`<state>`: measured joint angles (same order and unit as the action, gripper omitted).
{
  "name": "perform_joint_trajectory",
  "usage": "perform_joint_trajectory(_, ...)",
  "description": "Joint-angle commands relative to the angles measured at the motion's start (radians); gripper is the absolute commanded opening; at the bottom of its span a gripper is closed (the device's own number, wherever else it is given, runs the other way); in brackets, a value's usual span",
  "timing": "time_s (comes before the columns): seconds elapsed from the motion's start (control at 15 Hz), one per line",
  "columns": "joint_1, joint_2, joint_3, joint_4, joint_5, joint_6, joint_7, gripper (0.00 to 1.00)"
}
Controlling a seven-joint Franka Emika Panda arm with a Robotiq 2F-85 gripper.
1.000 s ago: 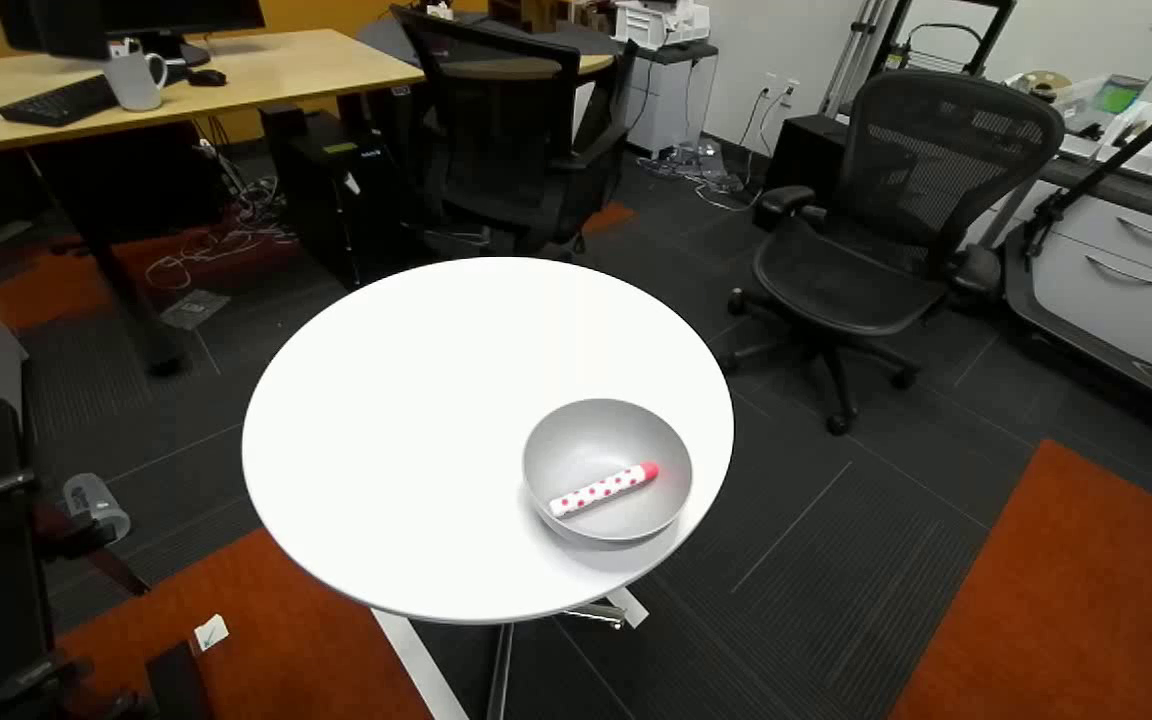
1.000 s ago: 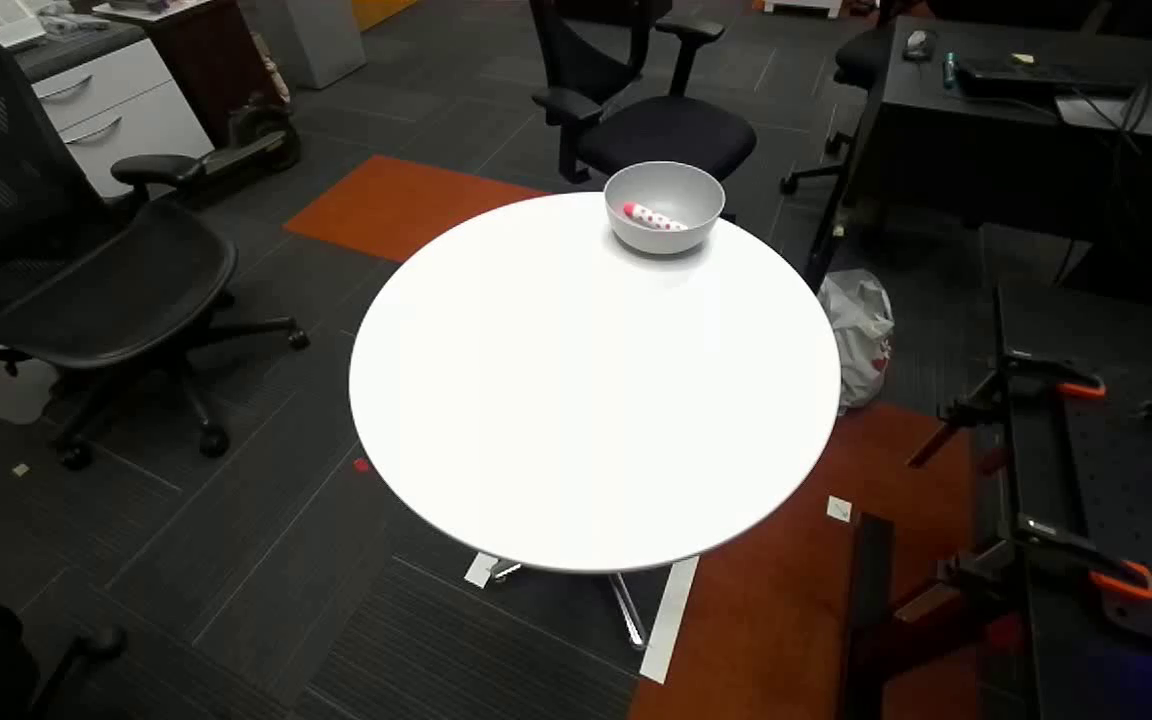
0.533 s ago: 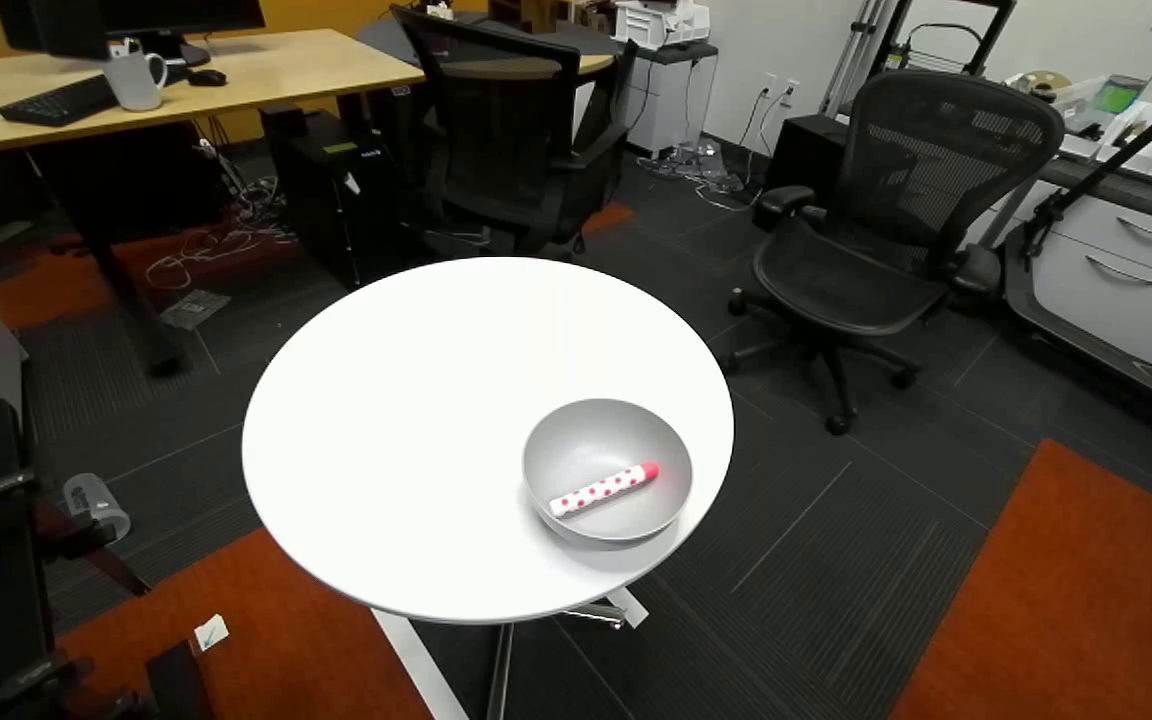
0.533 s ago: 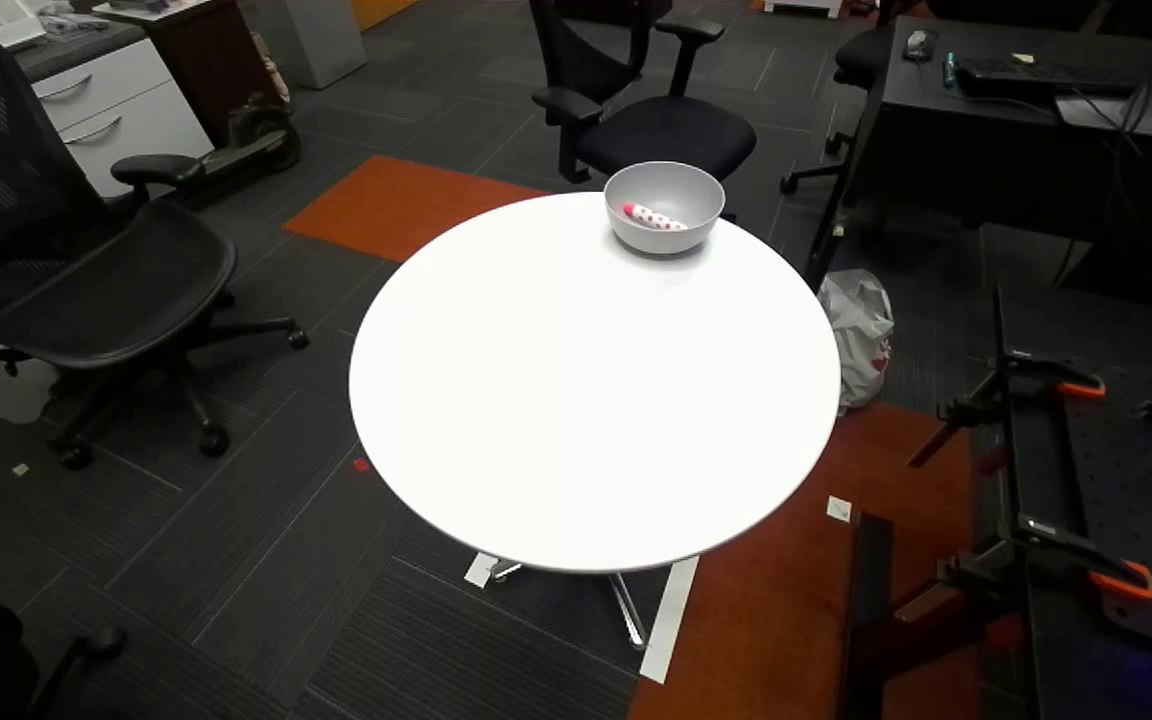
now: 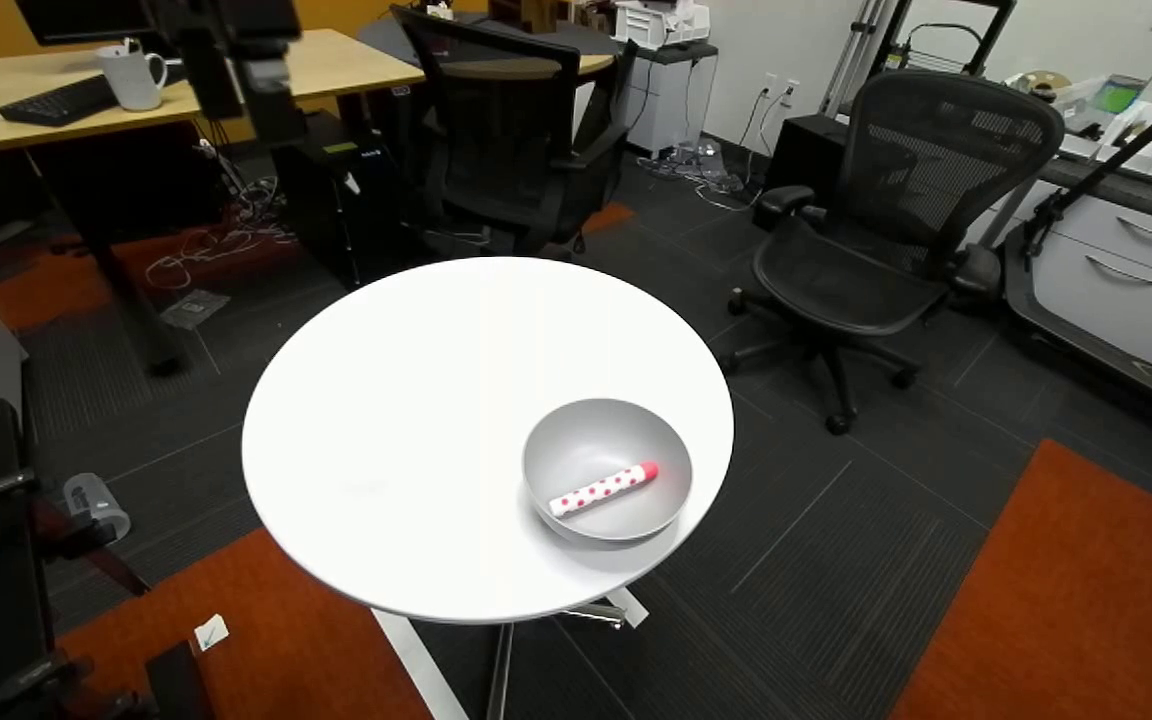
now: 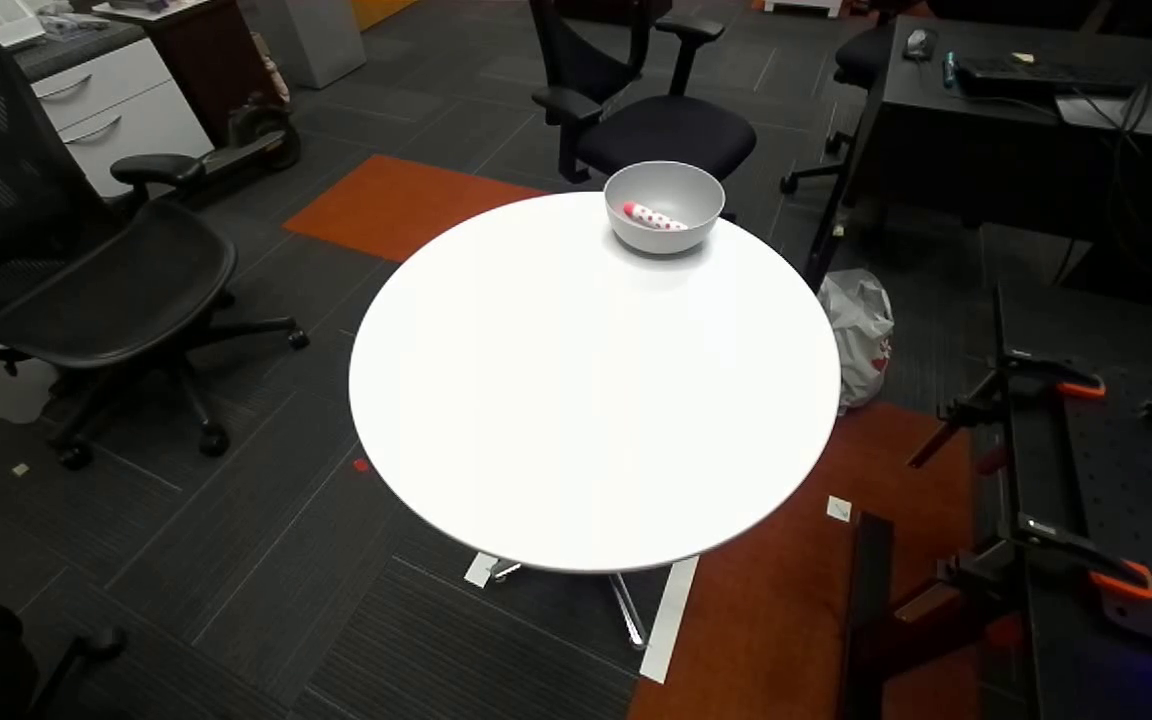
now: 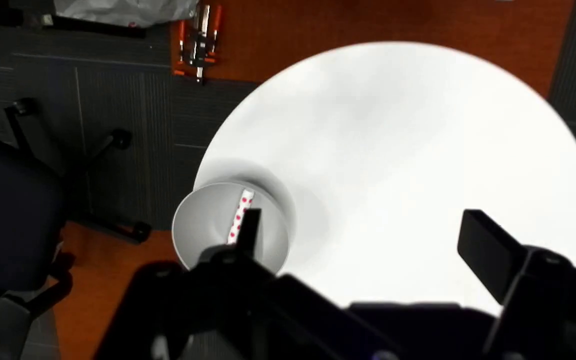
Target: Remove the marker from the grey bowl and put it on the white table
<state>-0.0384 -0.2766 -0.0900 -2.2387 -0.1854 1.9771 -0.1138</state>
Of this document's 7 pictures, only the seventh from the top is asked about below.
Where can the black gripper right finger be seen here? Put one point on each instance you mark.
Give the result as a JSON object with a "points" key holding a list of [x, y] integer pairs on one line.
{"points": [[500, 257]]}

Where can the white plastic sheet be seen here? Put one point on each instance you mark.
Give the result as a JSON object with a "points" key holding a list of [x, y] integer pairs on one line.
{"points": [[129, 10]]}

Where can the black and silver tool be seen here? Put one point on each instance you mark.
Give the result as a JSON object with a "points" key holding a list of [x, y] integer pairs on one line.
{"points": [[200, 47]]}

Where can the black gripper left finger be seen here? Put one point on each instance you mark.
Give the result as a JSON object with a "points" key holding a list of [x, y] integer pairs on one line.
{"points": [[235, 301]]}

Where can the grey bowl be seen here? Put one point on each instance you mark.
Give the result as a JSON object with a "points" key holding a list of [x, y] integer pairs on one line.
{"points": [[200, 221]]}

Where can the black office chair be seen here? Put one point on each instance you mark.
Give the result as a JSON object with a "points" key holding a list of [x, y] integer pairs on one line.
{"points": [[8, 213]]}

